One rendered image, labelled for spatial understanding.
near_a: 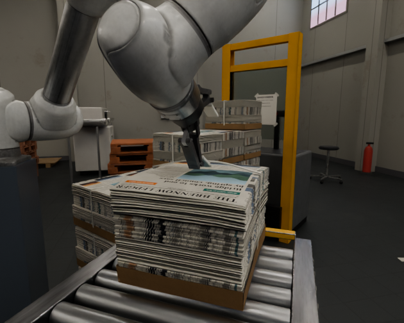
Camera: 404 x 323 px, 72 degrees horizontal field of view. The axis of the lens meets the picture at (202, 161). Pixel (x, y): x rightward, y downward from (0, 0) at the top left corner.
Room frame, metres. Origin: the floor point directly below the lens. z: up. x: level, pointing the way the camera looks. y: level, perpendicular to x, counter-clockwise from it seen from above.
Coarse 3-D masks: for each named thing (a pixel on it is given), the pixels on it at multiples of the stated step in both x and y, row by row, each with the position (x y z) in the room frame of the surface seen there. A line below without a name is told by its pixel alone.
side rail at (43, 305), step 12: (108, 252) 0.72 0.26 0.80; (96, 264) 0.65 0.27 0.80; (108, 264) 0.66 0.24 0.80; (72, 276) 0.60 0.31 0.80; (84, 276) 0.60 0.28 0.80; (60, 288) 0.55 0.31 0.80; (72, 288) 0.55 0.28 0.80; (36, 300) 0.52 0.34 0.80; (48, 300) 0.51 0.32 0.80; (60, 300) 0.52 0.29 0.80; (72, 300) 0.54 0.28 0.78; (24, 312) 0.48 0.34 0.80; (36, 312) 0.48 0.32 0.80; (48, 312) 0.49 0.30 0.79
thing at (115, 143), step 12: (120, 144) 3.60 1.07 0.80; (132, 144) 3.64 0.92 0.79; (144, 144) 3.69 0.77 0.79; (120, 156) 3.92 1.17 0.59; (132, 156) 4.24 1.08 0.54; (144, 156) 4.24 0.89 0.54; (108, 168) 3.59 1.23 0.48; (120, 168) 3.92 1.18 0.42; (132, 168) 3.96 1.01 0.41; (144, 168) 3.69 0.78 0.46
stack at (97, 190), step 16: (112, 176) 1.54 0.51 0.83; (128, 176) 1.56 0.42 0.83; (80, 192) 1.33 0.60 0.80; (96, 192) 1.24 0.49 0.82; (80, 208) 1.33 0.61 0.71; (96, 208) 1.25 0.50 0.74; (96, 224) 1.26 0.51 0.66; (112, 224) 1.18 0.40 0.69; (80, 240) 1.36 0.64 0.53; (96, 240) 1.27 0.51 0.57; (80, 256) 1.36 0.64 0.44; (96, 256) 1.27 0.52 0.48
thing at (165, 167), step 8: (160, 168) 0.74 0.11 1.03; (168, 168) 0.73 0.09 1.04; (176, 168) 0.72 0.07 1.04; (184, 168) 0.72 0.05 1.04; (200, 168) 0.72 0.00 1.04; (208, 168) 0.72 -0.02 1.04; (256, 176) 0.62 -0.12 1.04; (256, 224) 0.66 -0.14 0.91; (256, 232) 0.66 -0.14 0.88; (256, 240) 0.65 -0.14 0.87; (256, 248) 0.65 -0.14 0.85
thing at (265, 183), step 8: (216, 168) 0.72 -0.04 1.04; (224, 168) 0.72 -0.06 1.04; (232, 168) 0.72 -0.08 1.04; (248, 168) 0.74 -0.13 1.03; (256, 168) 0.75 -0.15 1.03; (264, 168) 0.75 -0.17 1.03; (264, 176) 0.72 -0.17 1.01; (264, 184) 0.74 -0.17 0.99; (264, 192) 0.74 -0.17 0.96; (264, 200) 0.75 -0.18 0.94; (264, 208) 0.80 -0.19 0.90; (264, 224) 0.80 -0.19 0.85
